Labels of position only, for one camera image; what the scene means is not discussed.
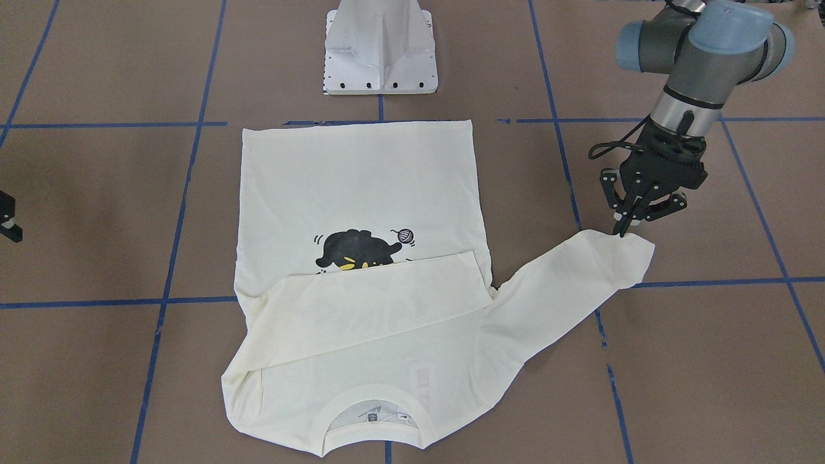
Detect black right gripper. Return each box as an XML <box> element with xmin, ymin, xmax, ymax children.
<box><xmin>1</xmin><ymin>191</ymin><xmax>23</xmax><ymax>243</ymax></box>

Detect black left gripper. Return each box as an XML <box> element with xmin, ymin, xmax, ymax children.
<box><xmin>600</xmin><ymin>117</ymin><xmax>708</xmax><ymax>236</ymax></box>

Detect cream long-sleeve cat shirt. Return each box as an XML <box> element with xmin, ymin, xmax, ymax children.
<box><xmin>221</xmin><ymin>120</ymin><xmax>654</xmax><ymax>456</ymax></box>

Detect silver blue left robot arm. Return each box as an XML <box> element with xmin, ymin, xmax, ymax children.
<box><xmin>587</xmin><ymin>1</ymin><xmax>795</xmax><ymax>236</ymax></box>

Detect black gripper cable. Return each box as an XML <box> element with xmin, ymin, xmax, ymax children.
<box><xmin>588</xmin><ymin>116</ymin><xmax>648</xmax><ymax>160</ymax></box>

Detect white pedestal column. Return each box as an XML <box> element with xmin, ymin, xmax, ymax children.
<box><xmin>322</xmin><ymin>1</ymin><xmax>439</xmax><ymax>96</ymax></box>

